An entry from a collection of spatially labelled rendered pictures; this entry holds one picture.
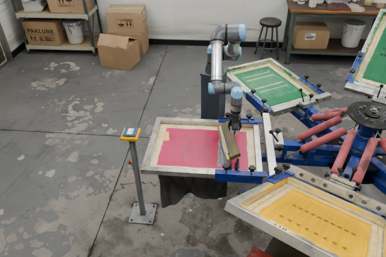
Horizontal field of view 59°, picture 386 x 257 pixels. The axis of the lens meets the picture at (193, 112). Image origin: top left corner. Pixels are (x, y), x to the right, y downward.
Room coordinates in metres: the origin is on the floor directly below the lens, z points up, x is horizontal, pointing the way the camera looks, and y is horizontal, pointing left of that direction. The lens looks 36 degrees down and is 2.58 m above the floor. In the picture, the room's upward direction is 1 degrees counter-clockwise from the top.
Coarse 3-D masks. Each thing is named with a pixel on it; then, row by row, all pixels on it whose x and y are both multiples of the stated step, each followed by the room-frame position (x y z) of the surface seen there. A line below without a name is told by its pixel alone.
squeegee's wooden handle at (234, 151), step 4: (220, 124) 2.00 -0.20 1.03; (224, 124) 1.98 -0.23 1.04; (224, 128) 1.94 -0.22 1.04; (228, 128) 1.92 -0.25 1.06; (224, 132) 1.90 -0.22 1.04; (228, 132) 1.88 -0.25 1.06; (228, 136) 1.84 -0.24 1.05; (232, 136) 1.82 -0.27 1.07; (228, 140) 1.80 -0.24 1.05; (232, 140) 1.78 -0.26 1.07; (228, 144) 1.75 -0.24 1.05; (232, 144) 1.74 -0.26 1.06; (236, 144) 1.73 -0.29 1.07; (228, 148) 1.72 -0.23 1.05; (232, 148) 1.70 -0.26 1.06; (236, 148) 1.69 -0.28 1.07; (232, 152) 1.66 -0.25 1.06; (236, 152) 1.65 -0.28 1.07; (232, 156) 1.63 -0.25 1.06; (236, 156) 1.63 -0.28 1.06; (240, 156) 1.63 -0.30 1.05
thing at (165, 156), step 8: (160, 152) 1.79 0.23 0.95; (168, 152) 1.79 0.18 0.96; (216, 152) 1.78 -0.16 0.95; (240, 152) 1.78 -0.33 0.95; (160, 160) 1.71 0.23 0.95; (168, 160) 1.71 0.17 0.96; (216, 160) 1.70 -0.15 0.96; (232, 160) 1.70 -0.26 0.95; (240, 160) 1.70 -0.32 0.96; (216, 168) 1.63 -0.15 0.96; (232, 168) 1.62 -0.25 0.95; (240, 168) 1.62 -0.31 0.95
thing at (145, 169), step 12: (156, 120) 2.12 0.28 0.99; (168, 120) 2.12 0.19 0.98; (180, 120) 2.11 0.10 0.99; (192, 120) 2.11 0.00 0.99; (204, 120) 2.11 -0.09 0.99; (216, 120) 2.10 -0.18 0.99; (156, 132) 1.98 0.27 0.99; (144, 168) 1.60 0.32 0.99; (156, 168) 1.60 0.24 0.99; (168, 168) 1.60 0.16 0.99; (180, 168) 1.60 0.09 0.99
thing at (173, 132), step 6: (174, 132) 2.02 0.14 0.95; (180, 132) 2.01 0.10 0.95; (186, 132) 2.01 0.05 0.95; (192, 132) 2.01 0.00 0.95; (198, 132) 2.01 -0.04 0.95; (204, 132) 2.01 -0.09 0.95; (210, 132) 2.01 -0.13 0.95; (216, 132) 2.01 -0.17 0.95; (234, 132) 2.00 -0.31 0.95; (240, 132) 2.00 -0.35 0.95; (174, 138) 1.94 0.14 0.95; (216, 138) 1.93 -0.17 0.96; (240, 138) 1.93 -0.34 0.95; (168, 144) 1.88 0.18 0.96; (174, 144) 1.88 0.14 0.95; (216, 144) 1.87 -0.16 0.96; (240, 144) 1.86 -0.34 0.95; (246, 144) 1.86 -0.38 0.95
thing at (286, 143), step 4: (284, 140) 1.80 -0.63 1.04; (288, 140) 1.80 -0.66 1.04; (292, 140) 1.80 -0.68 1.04; (284, 144) 1.76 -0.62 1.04; (288, 144) 1.76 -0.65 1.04; (292, 144) 1.76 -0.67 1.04; (296, 144) 1.76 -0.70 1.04; (276, 148) 1.75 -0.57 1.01; (288, 148) 1.74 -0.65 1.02; (292, 148) 1.74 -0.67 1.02; (296, 148) 1.74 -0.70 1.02
